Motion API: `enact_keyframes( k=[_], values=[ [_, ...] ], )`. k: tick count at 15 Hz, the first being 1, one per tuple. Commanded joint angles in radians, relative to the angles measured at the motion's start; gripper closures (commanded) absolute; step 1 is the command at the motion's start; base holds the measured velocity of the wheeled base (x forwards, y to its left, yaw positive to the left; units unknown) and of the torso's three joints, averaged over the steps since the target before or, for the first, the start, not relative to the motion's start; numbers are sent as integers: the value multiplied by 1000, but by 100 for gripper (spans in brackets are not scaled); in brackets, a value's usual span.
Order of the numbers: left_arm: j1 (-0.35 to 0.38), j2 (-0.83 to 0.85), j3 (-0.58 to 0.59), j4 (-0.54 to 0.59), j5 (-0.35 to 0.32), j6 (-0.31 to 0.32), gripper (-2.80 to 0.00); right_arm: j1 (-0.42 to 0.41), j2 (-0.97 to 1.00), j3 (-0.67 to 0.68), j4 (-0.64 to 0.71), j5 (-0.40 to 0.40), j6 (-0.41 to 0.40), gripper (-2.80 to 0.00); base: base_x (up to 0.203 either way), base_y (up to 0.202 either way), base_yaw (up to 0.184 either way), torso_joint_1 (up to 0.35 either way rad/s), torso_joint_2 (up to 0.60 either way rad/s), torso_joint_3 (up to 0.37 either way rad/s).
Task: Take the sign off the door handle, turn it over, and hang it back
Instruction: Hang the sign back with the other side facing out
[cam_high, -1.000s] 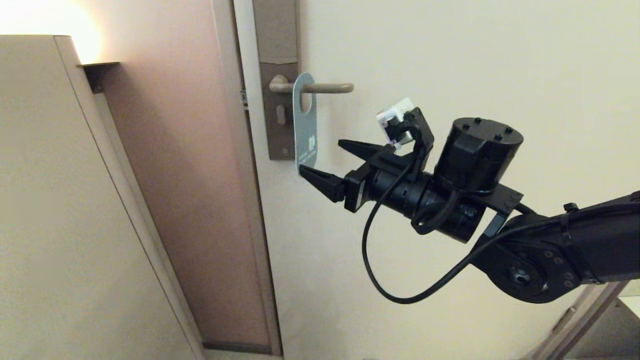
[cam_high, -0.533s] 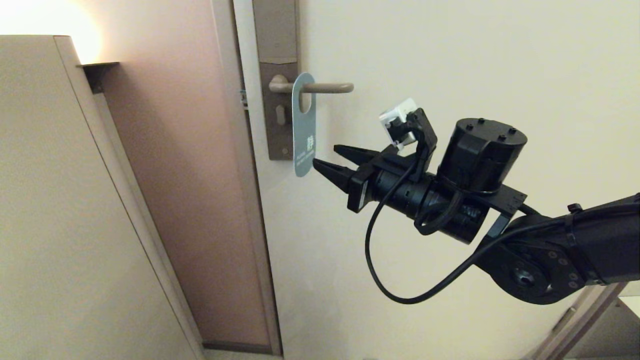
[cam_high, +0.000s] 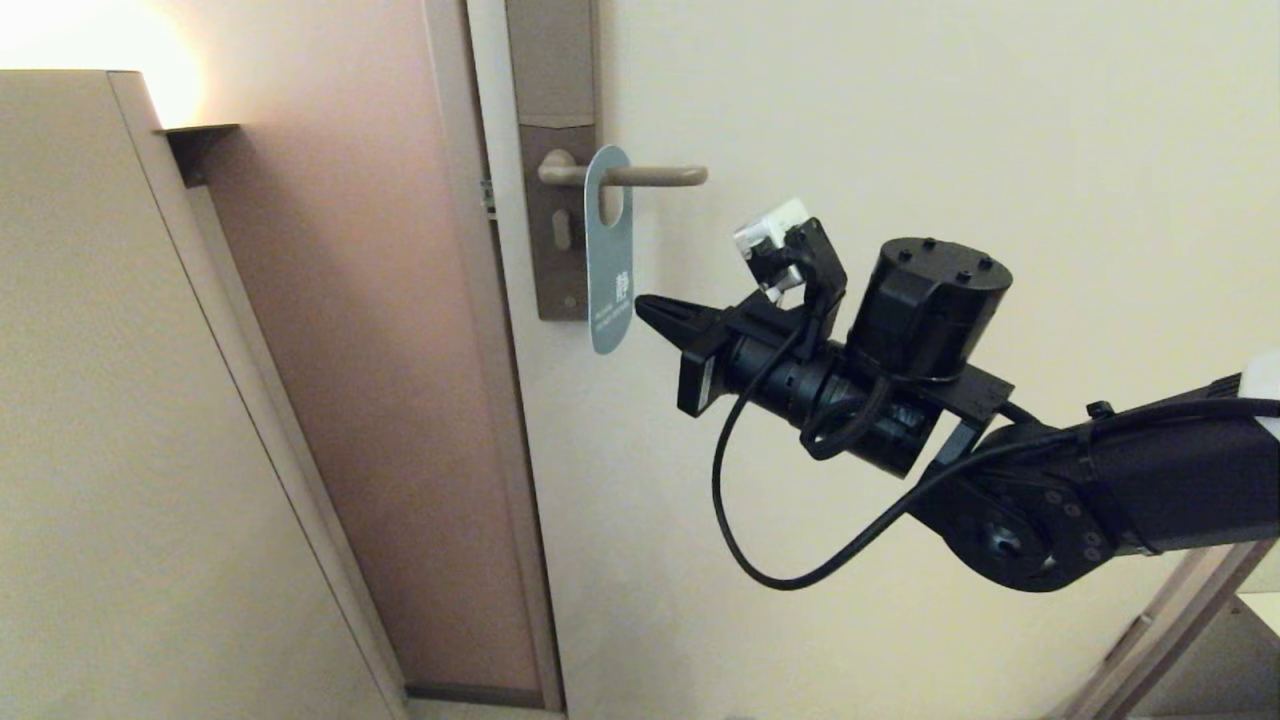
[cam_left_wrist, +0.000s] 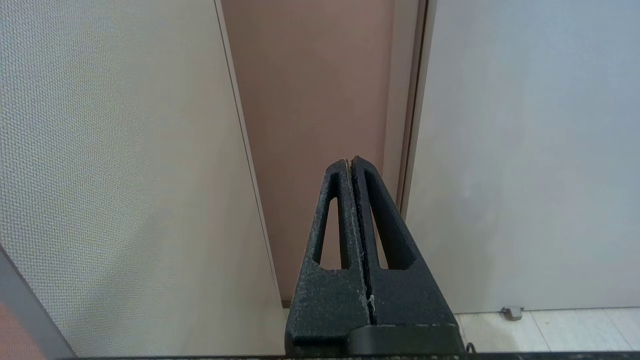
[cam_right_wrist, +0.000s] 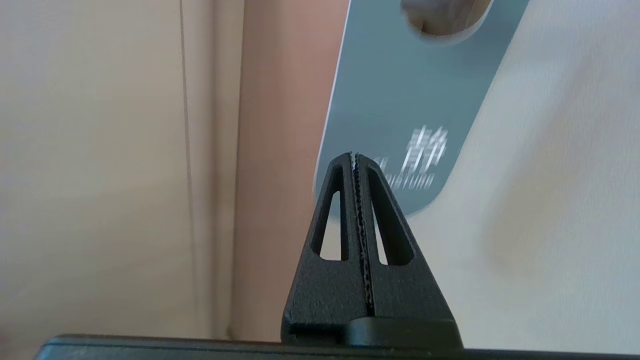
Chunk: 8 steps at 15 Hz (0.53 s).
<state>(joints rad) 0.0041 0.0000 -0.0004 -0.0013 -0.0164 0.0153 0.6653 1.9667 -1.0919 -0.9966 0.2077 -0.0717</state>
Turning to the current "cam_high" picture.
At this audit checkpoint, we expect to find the blue and white door hanger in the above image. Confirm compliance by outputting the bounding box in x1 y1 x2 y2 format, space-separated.
585 145 636 356

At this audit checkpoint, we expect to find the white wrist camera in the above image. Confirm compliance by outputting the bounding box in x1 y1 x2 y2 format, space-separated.
733 197 812 296

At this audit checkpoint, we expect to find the beige metal door handle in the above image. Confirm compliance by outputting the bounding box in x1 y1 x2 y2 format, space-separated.
538 150 709 189

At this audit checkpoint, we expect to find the black looping gripper cable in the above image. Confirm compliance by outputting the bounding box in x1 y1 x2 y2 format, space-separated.
711 330 1280 591

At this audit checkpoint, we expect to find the small brown frame hinge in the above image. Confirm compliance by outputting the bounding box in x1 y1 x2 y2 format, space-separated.
1103 612 1153 666

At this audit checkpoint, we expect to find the beige cabinet panel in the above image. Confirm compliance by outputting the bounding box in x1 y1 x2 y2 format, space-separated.
0 69 411 720

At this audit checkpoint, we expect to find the white room door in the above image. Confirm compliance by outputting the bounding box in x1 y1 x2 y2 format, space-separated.
465 0 1280 720

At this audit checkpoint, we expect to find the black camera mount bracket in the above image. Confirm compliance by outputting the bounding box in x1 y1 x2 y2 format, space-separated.
745 218 850 341

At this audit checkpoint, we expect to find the beige door frame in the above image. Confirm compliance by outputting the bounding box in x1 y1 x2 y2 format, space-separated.
420 0 568 713

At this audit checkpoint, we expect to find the brown metal lock plate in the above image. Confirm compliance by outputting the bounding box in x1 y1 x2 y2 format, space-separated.
505 0 603 322

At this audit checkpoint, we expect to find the dark wall light ledge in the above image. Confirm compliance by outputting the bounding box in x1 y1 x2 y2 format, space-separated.
155 123 239 189

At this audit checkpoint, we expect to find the dark baseboard strip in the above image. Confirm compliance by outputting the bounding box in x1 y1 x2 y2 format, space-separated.
403 683 549 711

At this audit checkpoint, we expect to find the brown wooden side frame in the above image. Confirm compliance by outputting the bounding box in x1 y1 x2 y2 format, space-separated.
1040 540 1280 720

